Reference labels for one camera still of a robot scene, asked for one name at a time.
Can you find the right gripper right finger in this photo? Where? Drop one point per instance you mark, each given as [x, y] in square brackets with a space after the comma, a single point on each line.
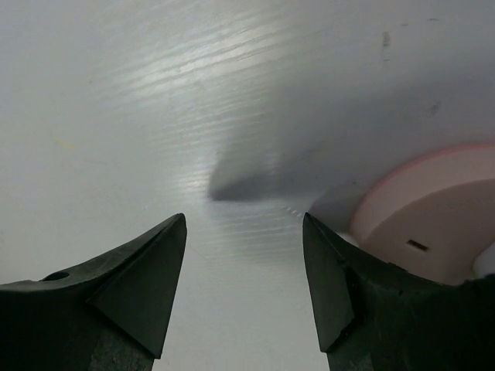
[372, 315]

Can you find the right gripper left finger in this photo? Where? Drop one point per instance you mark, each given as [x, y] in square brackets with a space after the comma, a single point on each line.
[111, 312]

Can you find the pink round power strip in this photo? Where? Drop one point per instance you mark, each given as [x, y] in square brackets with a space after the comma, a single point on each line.
[434, 216]

